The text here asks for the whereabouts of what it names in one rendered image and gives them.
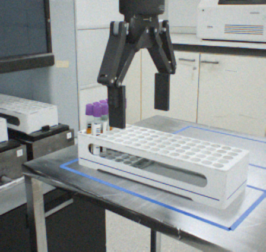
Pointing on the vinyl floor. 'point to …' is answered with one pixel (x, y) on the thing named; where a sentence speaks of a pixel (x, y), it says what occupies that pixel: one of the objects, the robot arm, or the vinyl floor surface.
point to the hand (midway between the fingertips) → (141, 112)
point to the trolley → (159, 195)
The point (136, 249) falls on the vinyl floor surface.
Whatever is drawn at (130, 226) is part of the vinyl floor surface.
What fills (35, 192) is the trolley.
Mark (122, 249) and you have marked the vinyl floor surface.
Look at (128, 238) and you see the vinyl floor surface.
